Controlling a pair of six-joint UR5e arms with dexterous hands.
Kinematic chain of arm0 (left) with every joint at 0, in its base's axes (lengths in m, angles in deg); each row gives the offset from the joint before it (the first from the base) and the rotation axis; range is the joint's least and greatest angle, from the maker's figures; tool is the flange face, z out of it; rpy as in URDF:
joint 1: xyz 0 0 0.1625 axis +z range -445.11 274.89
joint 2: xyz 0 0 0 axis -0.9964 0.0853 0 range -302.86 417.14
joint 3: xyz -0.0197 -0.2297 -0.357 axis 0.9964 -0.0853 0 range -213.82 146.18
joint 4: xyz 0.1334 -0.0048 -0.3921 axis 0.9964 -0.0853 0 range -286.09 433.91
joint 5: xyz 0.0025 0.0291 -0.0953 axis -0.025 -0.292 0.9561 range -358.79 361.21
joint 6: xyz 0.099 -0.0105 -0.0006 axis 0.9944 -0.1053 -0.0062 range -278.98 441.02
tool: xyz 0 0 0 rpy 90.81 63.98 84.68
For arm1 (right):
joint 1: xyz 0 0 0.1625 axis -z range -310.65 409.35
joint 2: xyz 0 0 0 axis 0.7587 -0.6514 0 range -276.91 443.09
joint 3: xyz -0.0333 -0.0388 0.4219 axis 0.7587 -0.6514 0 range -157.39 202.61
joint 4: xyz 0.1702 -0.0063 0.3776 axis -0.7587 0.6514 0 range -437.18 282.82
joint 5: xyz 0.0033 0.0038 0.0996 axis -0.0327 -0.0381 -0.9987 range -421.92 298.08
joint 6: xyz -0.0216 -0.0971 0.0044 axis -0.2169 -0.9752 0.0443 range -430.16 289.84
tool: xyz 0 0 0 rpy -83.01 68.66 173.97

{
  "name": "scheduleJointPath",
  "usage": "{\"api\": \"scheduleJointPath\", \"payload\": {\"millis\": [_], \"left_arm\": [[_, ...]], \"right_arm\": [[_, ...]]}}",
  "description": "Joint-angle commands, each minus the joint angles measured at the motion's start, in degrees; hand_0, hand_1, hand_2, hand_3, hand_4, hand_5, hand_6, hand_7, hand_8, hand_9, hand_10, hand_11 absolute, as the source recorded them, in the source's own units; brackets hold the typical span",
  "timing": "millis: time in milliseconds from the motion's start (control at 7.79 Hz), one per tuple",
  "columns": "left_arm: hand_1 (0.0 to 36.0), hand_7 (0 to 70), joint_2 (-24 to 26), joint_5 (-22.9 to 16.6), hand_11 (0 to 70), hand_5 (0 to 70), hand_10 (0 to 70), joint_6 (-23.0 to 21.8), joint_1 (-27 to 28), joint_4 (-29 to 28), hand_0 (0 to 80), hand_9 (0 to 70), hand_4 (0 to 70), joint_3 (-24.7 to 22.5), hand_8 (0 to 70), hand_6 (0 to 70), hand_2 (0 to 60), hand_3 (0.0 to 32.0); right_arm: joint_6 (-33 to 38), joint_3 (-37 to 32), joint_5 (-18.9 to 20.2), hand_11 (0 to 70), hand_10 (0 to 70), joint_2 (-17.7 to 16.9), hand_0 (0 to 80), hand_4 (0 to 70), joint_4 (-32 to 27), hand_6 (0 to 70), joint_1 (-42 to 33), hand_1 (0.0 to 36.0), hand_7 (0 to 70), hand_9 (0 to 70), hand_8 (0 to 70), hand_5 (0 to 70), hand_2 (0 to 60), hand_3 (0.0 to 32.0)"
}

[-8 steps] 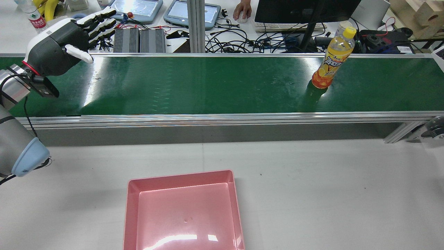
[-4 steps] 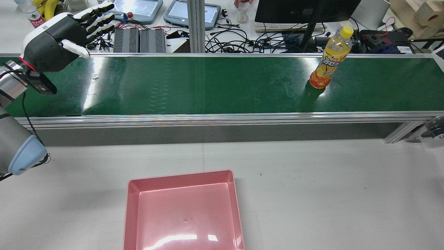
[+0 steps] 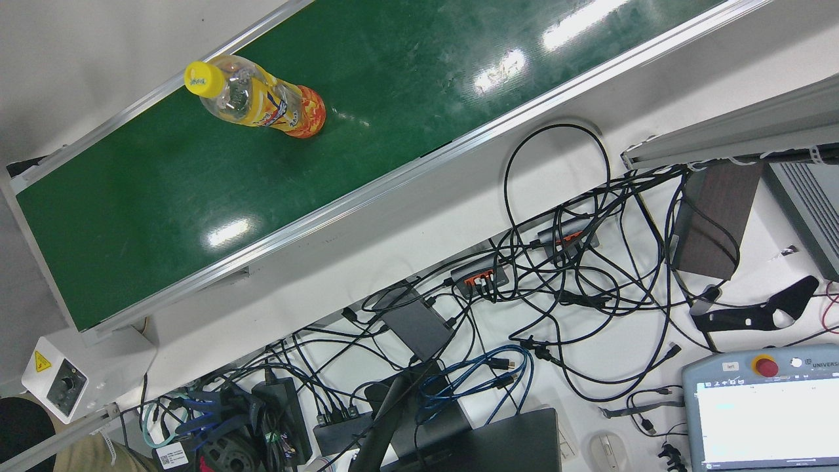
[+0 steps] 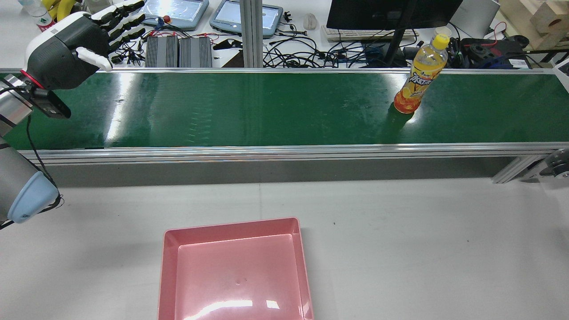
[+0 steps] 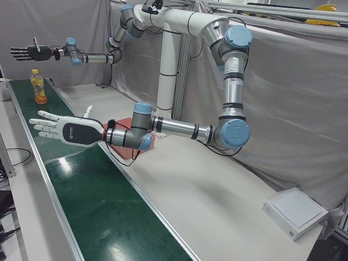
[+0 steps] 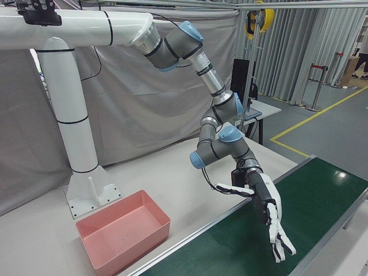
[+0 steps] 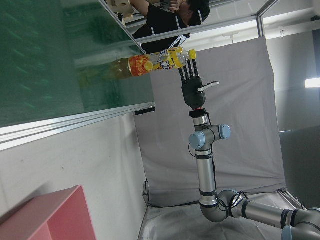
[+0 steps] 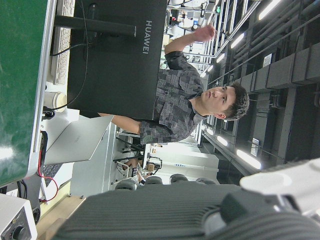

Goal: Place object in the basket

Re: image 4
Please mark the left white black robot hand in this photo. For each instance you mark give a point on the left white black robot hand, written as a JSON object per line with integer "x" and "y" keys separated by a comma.
{"x": 66, "y": 49}

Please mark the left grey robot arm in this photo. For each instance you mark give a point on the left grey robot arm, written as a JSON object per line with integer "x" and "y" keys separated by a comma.
{"x": 13, "y": 178}

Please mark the yellow curved object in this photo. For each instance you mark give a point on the yellow curved object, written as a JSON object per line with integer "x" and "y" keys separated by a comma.
{"x": 64, "y": 9}

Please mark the pink plastic basket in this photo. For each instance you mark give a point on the pink plastic basket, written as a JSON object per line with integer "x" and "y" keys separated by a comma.
{"x": 235, "y": 275}

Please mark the clear water bottle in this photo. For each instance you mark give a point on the clear water bottle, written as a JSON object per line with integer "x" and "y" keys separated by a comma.
{"x": 38, "y": 13}

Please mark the grey finned power supply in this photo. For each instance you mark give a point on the grey finned power supply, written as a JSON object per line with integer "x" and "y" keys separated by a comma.
{"x": 162, "y": 52}
{"x": 195, "y": 52}

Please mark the grey teach pendant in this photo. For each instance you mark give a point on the grey teach pendant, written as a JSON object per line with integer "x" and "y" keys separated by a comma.
{"x": 226, "y": 18}
{"x": 178, "y": 11}

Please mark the green conveyor belt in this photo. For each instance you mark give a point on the green conveyor belt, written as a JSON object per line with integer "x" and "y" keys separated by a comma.
{"x": 266, "y": 111}

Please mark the white computer mouse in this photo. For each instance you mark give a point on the white computer mouse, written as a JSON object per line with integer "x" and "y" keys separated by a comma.
{"x": 310, "y": 21}

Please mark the white keyboard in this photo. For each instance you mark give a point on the white keyboard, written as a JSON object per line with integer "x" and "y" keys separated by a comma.
{"x": 346, "y": 33}

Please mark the black monitor stand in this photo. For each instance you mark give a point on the black monitor stand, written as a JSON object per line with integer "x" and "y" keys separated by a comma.
{"x": 395, "y": 49}

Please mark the orange juice bottle yellow cap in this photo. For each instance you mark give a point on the orange juice bottle yellow cap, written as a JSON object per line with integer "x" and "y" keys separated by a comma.
{"x": 420, "y": 80}

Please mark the paper cup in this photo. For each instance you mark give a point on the paper cup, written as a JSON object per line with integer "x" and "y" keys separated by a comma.
{"x": 446, "y": 30}

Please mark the silver laptop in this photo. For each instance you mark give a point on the silver laptop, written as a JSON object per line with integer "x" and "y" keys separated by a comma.
{"x": 478, "y": 18}

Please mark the black blue mechanical device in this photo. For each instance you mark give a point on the black blue mechanical device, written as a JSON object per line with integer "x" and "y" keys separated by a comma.
{"x": 484, "y": 49}

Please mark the white printed label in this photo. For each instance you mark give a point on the white printed label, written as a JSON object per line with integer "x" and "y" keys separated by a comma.
{"x": 518, "y": 63}

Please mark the light wooden blocks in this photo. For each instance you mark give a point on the light wooden blocks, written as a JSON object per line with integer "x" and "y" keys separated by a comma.
{"x": 542, "y": 22}

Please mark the grey conveyor motor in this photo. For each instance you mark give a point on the grey conveyor motor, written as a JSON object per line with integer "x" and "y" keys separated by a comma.
{"x": 560, "y": 162}

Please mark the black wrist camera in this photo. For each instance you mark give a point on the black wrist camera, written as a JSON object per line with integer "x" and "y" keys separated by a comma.
{"x": 51, "y": 106}

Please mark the black metal bracket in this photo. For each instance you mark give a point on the black metal bracket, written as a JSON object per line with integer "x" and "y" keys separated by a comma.
{"x": 226, "y": 44}

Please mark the aluminium profile post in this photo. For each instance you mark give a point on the aluminium profile post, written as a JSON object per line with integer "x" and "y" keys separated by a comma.
{"x": 251, "y": 35}

